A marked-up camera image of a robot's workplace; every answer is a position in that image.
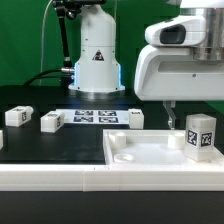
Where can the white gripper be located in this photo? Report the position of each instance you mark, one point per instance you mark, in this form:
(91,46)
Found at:
(167,68)

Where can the white square table top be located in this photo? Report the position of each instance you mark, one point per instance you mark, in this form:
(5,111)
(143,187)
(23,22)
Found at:
(149,148)

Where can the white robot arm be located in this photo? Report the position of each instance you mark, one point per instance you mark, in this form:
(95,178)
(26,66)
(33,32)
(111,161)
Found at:
(98,73)

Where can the sheet of marker tags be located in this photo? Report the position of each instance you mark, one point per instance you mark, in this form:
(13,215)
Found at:
(80,116)

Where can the white fence frame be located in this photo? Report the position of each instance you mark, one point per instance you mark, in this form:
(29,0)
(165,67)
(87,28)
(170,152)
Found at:
(126,177)

